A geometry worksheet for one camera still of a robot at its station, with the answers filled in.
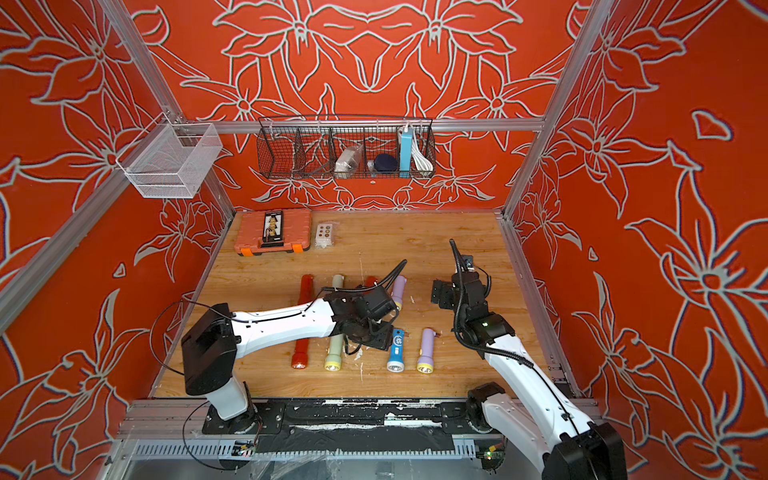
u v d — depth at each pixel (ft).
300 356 2.64
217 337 1.62
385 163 3.14
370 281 3.21
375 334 2.25
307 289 3.17
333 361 2.61
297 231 3.50
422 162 2.99
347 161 3.00
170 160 2.99
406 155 2.90
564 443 1.29
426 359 2.60
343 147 3.29
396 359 2.62
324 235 3.52
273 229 3.44
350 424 2.39
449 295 2.39
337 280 3.16
